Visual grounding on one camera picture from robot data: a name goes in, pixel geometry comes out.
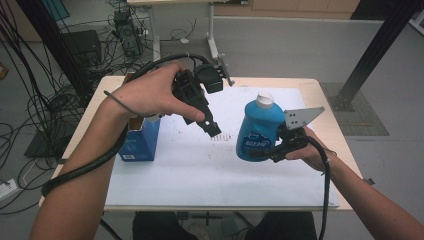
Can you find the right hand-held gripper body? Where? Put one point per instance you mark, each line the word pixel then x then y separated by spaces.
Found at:
pixel 293 138

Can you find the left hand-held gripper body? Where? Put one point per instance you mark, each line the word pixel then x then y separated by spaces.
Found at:
pixel 191 88

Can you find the blue bottle with white cap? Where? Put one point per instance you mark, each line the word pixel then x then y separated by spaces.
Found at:
pixel 258 126

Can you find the blue cardboard box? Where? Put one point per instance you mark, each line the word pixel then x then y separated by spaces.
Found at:
pixel 141 143

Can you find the person's right hand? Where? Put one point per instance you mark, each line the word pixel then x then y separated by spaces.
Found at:
pixel 315 155

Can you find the person's left hand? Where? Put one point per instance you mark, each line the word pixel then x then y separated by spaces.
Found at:
pixel 150 95

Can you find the person's right leg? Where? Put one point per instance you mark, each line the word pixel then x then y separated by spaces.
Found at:
pixel 283 228

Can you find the person's leg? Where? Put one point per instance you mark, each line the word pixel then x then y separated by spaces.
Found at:
pixel 160 228
pixel 283 228

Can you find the computer tower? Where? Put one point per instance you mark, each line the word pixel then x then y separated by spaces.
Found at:
pixel 128 36

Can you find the black tape piece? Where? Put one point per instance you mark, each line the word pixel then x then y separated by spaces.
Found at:
pixel 61 161
pixel 370 181

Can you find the person's left leg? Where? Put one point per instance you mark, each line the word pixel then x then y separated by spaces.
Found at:
pixel 160 228

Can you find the wooden cabinet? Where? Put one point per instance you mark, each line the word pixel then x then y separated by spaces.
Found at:
pixel 300 6

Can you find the black metal stand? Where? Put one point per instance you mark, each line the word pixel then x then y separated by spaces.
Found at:
pixel 50 36

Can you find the teal panel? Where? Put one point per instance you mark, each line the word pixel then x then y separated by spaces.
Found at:
pixel 55 8

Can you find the brown cardboard piece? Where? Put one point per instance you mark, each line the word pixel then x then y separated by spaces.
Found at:
pixel 3 70

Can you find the white power strip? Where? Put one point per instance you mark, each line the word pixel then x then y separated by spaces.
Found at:
pixel 7 189

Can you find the white desk frame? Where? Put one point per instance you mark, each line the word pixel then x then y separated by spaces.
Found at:
pixel 211 20

